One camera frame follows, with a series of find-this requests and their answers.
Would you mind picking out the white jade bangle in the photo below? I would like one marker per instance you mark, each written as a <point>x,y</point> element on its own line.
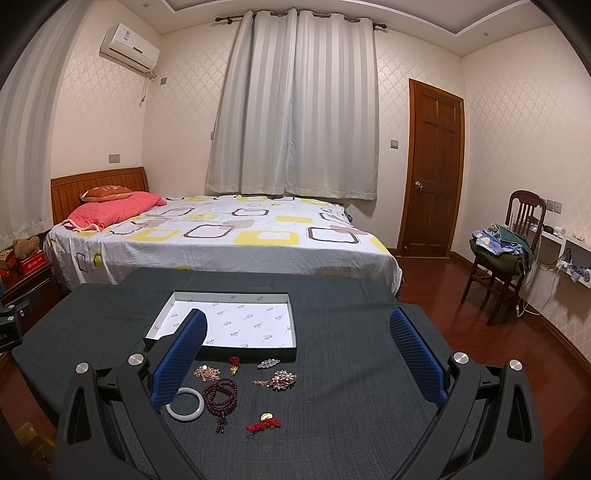
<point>187,406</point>

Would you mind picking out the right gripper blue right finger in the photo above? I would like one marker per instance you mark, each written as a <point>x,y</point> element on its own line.
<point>425,368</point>

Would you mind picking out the brown wooden door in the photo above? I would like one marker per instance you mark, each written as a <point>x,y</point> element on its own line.
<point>435,172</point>

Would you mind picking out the white side curtain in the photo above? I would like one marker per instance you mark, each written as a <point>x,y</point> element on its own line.
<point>28,103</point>

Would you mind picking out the white air conditioner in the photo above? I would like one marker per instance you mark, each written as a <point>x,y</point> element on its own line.
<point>125,46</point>

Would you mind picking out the brown teddy bear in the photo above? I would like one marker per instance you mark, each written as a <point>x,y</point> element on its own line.
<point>25,247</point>

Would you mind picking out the orange cushion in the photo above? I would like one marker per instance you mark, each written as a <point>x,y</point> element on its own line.
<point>105,193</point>

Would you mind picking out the dark grey table cloth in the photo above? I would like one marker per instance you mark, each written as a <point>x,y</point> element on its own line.
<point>355,411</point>

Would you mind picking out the bed with patterned sheet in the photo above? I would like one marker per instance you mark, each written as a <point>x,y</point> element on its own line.
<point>229,233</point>

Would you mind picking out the red tassel gold coin charm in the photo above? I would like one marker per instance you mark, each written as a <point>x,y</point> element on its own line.
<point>267,421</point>

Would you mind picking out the small red knot charm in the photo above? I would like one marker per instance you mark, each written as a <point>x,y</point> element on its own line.
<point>234,365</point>

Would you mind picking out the clothes pile on chair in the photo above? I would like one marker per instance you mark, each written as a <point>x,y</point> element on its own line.
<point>503,243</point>

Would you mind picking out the dark wooden chair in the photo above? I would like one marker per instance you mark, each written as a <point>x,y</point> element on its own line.
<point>525,215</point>

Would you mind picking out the pink pillow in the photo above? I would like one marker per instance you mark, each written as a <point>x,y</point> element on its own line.
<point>96,216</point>

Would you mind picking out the grey window curtain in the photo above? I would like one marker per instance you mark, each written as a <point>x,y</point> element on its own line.
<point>299,109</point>

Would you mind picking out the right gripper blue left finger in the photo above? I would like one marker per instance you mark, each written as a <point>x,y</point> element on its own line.
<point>172,356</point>

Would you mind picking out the white wall shelf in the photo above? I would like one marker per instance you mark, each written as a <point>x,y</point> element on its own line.
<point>565,252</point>

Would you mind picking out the wooden headboard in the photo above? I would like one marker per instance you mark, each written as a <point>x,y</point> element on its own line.
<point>66,190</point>

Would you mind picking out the dark wooden nightstand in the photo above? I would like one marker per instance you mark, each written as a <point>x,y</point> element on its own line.
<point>39,289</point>

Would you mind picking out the silver leaf brooch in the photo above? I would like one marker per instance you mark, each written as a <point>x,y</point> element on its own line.
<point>268,363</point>

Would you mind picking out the red gift box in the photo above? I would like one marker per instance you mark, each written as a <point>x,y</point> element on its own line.
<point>32,263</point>

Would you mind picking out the green white-lined tray box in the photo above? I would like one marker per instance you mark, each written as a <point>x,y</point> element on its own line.
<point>252,326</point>

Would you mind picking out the rose gold crystal brooch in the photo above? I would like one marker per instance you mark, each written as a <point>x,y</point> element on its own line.
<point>282,380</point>

